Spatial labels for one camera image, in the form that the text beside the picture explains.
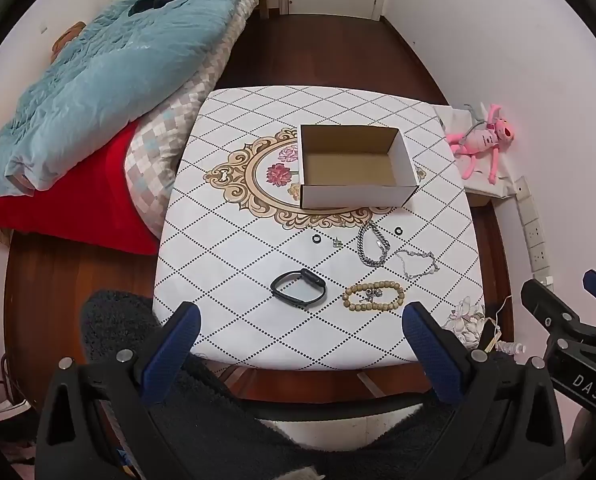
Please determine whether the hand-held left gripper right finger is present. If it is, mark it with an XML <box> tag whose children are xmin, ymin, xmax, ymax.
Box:
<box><xmin>402</xmin><ymin>301</ymin><xmax>566</xmax><ymax>480</ymax></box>

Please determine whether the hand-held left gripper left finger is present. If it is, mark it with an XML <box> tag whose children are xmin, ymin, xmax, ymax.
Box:
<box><xmin>35</xmin><ymin>302</ymin><xmax>202</xmax><ymax>480</ymax></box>

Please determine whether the thin silver charm bracelet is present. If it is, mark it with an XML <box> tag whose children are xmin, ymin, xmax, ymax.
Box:
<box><xmin>394</xmin><ymin>247</ymin><xmax>439</xmax><ymax>281</ymax></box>

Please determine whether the wooden bead bracelet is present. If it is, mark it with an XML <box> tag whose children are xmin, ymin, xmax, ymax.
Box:
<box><xmin>342</xmin><ymin>280</ymin><xmax>407</xmax><ymax>312</ymax></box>

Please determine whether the thick silver chain bracelet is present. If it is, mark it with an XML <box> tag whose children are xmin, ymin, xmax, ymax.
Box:
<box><xmin>357</xmin><ymin>221</ymin><xmax>391</xmax><ymax>267</ymax></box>

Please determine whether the black smart band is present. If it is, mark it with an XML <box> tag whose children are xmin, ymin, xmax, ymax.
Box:
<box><xmin>270</xmin><ymin>268</ymin><xmax>327</xmax><ymax>306</ymax></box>

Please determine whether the cardboard box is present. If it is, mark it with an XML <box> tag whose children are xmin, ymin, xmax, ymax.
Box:
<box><xmin>298</xmin><ymin>124</ymin><xmax>419</xmax><ymax>209</ymax></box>

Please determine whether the diamond pattern tablecloth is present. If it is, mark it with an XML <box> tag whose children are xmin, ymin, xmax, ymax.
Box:
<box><xmin>153</xmin><ymin>86</ymin><xmax>488</xmax><ymax>371</ymax></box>

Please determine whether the red blanket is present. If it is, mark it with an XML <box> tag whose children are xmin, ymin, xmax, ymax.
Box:
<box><xmin>0</xmin><ymin>120</ymin><xmax>159</xmax><ymax>256</ymax></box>

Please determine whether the pink plush toy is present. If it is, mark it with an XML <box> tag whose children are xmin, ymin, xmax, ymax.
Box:
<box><xmin>445</xmin><ymin>104</ymin><xmax>516</xmax><ymax>183</ymax></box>

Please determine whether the bed with checkered mattress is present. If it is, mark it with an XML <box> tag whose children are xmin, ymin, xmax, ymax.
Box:
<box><xmin>125</xmin><ymin>0</ymin><xmax>269</xmax><ymax>238</ymax></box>

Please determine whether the light blue quilt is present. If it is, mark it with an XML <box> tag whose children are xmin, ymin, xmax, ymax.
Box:
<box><xmin>0</xmin><ymin>0</ymin><xmax>283</xmax><ymax>198</ymax></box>

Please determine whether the brown pillow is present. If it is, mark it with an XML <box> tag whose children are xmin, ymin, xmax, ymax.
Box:
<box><xmin>52</xmin><ymin>21</ymin><xmax>88</xmax><ymax>56</ymax></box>

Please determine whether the grey wire hanger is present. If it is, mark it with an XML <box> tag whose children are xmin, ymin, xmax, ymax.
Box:
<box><xmin>460</xmin><ymin>102</ymin><xmax>493</xmax><ymax>137</ymax></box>

